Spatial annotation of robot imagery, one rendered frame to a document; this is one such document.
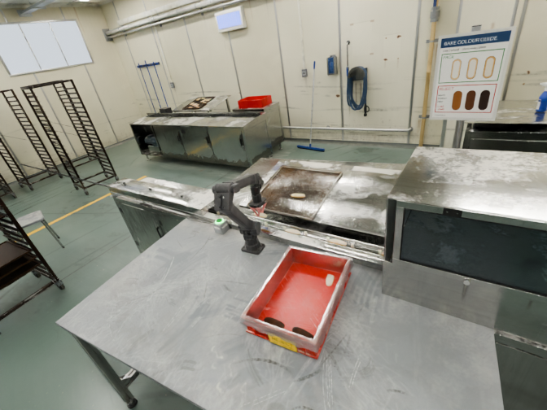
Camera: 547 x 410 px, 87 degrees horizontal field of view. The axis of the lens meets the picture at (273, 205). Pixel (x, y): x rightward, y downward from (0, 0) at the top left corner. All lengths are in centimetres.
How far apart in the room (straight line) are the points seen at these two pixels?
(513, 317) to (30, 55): 858
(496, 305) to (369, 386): 52
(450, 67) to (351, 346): 155
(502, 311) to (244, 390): 93
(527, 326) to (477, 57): 131
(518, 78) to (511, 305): 393
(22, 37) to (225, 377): 807
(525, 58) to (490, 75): 291
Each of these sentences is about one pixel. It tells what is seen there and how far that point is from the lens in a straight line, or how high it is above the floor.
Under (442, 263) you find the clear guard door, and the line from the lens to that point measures 121.
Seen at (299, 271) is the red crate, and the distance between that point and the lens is 149.
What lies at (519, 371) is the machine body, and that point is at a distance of 155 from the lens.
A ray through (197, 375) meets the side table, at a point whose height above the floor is 82.
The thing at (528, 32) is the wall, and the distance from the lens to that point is 488.
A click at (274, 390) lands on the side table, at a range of 117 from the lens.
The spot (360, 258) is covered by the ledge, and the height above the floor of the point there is 86.
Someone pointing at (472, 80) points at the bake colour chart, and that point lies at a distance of 201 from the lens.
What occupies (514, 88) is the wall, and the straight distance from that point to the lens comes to 496.
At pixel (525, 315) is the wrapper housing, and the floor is 93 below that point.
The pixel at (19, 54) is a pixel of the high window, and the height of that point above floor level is 236.
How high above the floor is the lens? 185
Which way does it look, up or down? 30 degrees down
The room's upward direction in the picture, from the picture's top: 10 degrees counter-clockwise
